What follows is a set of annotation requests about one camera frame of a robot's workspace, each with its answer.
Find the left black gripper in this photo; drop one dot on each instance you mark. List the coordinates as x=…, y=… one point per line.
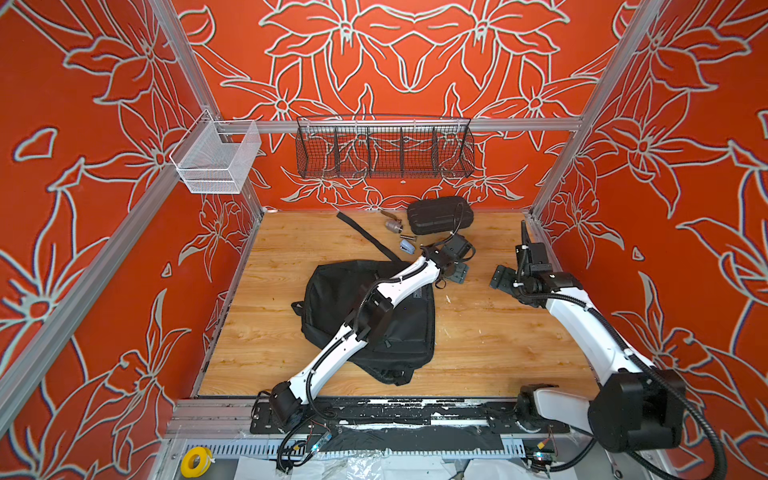
x=458, y=272

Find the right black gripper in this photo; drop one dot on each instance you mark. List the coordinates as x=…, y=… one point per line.
x=502, y=277

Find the black student backpack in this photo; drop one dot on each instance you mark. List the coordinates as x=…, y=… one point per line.
x=398, y=342

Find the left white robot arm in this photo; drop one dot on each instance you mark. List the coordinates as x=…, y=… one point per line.
x=290, y=399

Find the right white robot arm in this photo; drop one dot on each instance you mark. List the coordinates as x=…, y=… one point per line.
x=639, y=407

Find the black hard zip case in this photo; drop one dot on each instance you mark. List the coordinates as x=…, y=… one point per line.
x=438, y=215

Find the silver metal flashlight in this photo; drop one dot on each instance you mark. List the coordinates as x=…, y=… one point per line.
x=393, y=223

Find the green circuit board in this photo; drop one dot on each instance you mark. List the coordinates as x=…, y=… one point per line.
x=539, y=457

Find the yellow tape roll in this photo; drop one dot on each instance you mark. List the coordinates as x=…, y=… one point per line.
x=196, y=462

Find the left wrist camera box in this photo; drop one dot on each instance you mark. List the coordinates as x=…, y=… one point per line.
x=458, y=248

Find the black wire wall basket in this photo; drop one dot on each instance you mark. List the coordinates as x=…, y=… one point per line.
x=384, y=146

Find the white wire mesh basket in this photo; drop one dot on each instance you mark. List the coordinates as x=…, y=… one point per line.
x=211, y=159

